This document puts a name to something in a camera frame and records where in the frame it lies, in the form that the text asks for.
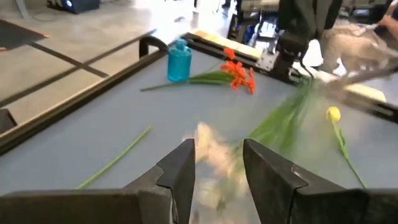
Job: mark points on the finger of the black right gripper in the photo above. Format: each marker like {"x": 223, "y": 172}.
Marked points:
{"x": 367, "y": 77}

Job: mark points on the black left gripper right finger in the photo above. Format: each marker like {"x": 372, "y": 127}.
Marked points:
{"x": 295, "y": 199}

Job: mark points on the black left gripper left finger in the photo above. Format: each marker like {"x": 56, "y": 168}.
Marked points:
{"x": 140, "y": 205}

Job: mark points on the yellow artificial tulip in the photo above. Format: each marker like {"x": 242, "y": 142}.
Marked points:
{"x": 333, "y": 113}
{"x": 113, "y": 159}

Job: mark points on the white blossom spray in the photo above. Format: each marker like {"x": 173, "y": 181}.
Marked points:
{"x": 276, "y": 127}

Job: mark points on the orange blossom spray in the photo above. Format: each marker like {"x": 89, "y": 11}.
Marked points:
{"x": 237, "y": 70}

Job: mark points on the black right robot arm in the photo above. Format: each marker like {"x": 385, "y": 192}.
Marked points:
{"x": 292, "y": 46}

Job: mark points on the blue cut-glass vase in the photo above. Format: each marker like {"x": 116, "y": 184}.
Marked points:
{"x": 179, "y": 65}

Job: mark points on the blue-grey table mat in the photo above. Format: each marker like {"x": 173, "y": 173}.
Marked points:
{"x": 124, "y": 109}

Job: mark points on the dark storage box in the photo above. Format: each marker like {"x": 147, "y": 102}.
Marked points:
{"x": 77, "y": 5}

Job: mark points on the black floor mat orange edge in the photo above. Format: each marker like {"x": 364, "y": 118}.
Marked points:
{"x": 15, "y": 34}

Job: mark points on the black table frame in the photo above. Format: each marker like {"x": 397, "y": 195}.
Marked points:
{"x": 62, "y": 115}

